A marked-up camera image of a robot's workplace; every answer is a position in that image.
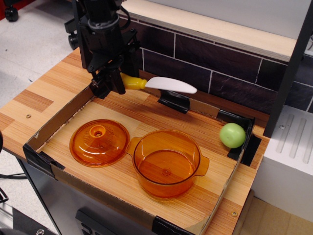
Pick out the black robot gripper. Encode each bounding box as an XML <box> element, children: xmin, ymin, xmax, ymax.
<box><xmin>78</xmin><ymin>18</ymin><xmax>140</xmax><ymax>99</ymax></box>

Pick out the yellow handled white toy knife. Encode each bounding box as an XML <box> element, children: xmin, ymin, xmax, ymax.
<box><xmin>120</xmin><ymin>73</ymin><xmax>198</xmax><ymax>94</ymax></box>

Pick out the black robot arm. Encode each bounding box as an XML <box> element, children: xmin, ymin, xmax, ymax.
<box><xmin>75</xmin><ymin>0</ymin><xmax>140</xmax><ymax>99</ymax></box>

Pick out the orange transparent pot lid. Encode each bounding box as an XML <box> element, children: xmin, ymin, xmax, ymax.
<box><xmin>69</xmin><ymin>119</ymin><xmax>130</xmax><ymax>167</ymax></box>

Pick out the orange transparent pot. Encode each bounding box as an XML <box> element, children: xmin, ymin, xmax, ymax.
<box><xmin>126</xmin><ymin>130</ymin><xmax>210</xmax><ymax>198</ymax></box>

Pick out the cardboard fence with black tape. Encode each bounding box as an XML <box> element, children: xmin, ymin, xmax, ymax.
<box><xmin>22</xmin><ymin>65</ymin><xmax>262</xmax><ymax>235</ymax></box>

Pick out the black chair base wheel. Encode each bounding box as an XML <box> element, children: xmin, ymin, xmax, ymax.
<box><xmin>64</xmin><ymin>18</ymin><xmax>79</xmax><ymax>50</ymax></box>

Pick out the dark brick backsplash shelf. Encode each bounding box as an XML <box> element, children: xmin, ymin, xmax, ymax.
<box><xmin>72</xmin><ymin>0</ymin><xmax>313</xmax><ymax>138</ymax></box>

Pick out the black caster wheel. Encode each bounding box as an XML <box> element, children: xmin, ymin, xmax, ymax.
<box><xmin>4</xmin><ymin>5</ymin><xmax>19</xmax><ymax>22</ymax></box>

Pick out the green toy apple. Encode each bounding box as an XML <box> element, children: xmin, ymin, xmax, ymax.
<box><xmin>220</xmin><ymin>123</ymin><xmax>246</xmax><ymax>148</ymax></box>

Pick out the white toy sink unit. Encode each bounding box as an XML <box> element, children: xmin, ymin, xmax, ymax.
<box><xmin>252</xmin><ymin>106</ymin><xmax>313</xmax><ymax>221</ymax></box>

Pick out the black cable on floor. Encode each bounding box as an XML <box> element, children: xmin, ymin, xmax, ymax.
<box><xmin>0</xmin><ymin>172</ymin><xmax>27</xmax><ymax>180</ymax></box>

